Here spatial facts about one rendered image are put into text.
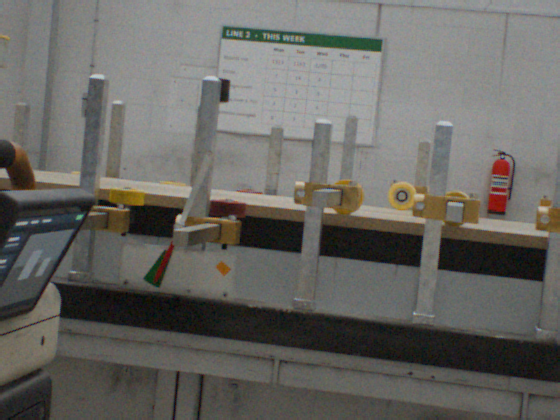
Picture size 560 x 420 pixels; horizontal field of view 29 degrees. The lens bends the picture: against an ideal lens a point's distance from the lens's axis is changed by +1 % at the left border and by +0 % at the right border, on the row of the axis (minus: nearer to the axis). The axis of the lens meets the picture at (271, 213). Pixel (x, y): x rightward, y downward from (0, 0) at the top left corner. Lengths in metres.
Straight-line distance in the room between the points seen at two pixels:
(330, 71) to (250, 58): 0.71
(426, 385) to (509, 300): 0.31
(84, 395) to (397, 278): 0.81
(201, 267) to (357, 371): 0.40
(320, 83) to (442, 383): 7.30
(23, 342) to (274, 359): 1.00
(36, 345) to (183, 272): 0.89
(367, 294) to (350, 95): 7.02
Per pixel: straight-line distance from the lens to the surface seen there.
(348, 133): 3.39
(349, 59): 9.52
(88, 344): 2.47
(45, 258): 1.37
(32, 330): 1.49
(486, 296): 2.52
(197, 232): 2.13
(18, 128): 3.66
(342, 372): 2.36
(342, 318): 2.29
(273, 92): 9.58
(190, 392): 2.63
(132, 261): 2.39
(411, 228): 2.50
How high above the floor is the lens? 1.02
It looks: 3 degrees down
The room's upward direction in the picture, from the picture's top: 6 degrees clockwise
